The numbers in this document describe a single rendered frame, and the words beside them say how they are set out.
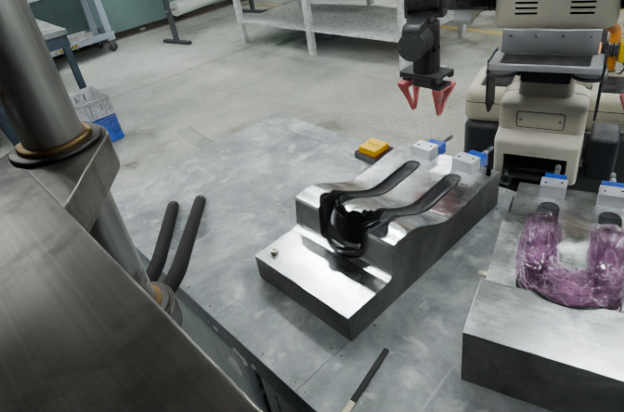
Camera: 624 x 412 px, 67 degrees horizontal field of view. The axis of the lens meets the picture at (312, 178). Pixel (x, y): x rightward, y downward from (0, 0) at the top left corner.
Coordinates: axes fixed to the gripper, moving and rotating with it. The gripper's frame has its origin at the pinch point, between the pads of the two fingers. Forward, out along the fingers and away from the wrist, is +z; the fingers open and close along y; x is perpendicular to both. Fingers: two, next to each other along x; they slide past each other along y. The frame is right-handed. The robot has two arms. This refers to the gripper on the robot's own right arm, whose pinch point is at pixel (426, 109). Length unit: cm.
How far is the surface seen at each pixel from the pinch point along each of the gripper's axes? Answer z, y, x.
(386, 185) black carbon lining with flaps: 13.4, -0.8, -14.5
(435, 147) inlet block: 9.4, 2.2, 0.2
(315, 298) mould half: 16, 9, -48
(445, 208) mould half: 13.0, 14.9, -15.2
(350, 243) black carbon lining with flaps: 14.3, 5.8, -34.3
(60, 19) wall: 52, -628, 106
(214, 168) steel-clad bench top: 21, -57, -27
